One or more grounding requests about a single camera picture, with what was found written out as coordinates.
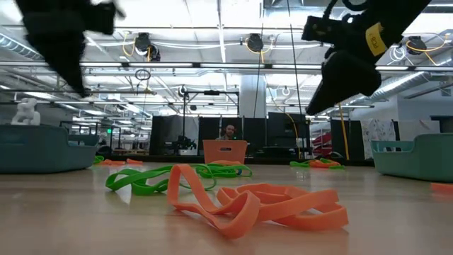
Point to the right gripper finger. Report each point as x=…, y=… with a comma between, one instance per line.
x=347, y=78

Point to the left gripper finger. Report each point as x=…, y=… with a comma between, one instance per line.
x=84, y=71
x=60, y=60

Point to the black background robot arm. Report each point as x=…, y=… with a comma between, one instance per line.
x=184, y=144

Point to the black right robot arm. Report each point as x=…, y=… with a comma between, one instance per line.
x=403, y=17

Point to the yellow paper label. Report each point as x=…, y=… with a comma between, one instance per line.
x=376, y=40

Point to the black partition panel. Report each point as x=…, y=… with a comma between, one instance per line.
x=354, y=140
x=283, y=129
x=209, y=129

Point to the white robot figure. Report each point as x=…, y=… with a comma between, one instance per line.
x=26, y=113

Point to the white patterned sheet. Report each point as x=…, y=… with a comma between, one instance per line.
x=377, y=136

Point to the red rack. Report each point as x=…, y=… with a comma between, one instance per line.
x=322, y=143

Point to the blue plastic basket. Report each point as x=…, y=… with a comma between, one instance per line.
x=35, y=152

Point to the white column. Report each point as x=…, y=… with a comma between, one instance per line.
x=253, y=102

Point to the dark grey partition panel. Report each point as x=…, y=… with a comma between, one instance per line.
x=157, y=138

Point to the small black ceiling reel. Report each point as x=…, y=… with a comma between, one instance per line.
x=182, y=91

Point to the dark monitor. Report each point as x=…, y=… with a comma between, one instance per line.
x=444, y=124

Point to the teal plastic basket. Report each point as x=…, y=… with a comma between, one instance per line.
x=417, y=159

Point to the person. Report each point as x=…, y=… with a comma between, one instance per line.
x=229, y=131

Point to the orange plastic basket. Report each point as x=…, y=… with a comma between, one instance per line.
x=212, y=156

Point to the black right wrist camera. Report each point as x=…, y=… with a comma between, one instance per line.
x=318, y=30

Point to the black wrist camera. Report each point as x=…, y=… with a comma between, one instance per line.
x=101, y=19
x=318, y=30

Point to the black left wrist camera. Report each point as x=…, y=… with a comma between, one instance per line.
x=101, y=19

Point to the silver air duct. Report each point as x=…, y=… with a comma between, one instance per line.
x=407, y=83

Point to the long ceiling light rail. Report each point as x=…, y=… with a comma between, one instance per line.
x=170, y=65

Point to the black metal table frame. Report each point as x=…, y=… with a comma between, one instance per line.
x=159, y=158

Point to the black frame stand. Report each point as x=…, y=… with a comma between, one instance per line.
x=211, y=93

